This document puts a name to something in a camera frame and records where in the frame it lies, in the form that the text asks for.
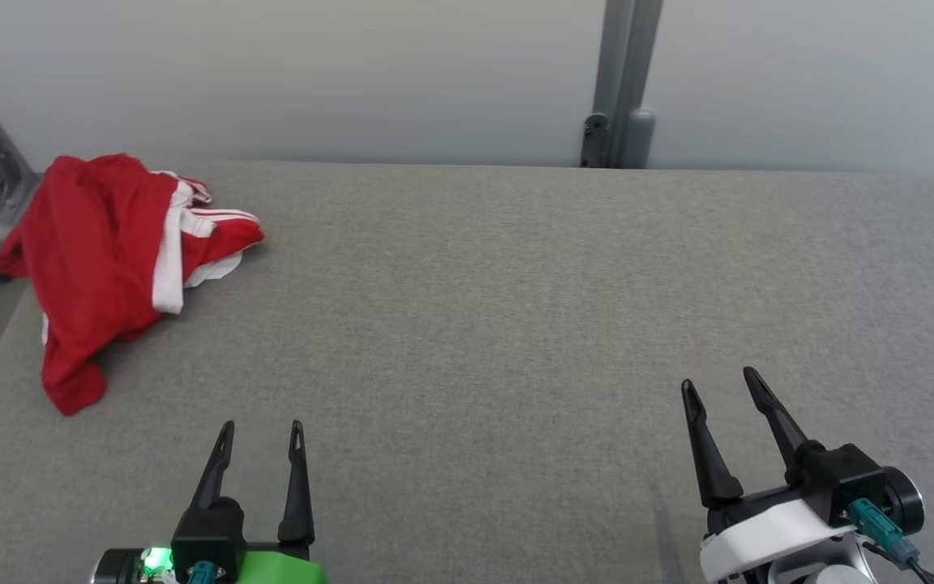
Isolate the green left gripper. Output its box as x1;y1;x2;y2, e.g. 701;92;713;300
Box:
190;420;330;584

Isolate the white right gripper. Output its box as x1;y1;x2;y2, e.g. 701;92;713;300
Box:
681;367;869;584

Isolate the red shorts white trim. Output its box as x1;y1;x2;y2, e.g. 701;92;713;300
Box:
0;153;192;417

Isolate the grey fabric padded surface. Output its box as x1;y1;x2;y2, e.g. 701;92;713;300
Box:
0;160;934;584

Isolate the grey cylindrical post foot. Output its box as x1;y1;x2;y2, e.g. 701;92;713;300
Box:
621;108;656;169

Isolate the black post bracket plate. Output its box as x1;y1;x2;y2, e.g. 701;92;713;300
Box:
581;113;611;169

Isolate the grey upright metal post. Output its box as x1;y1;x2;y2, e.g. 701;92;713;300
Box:
593;0;664;169

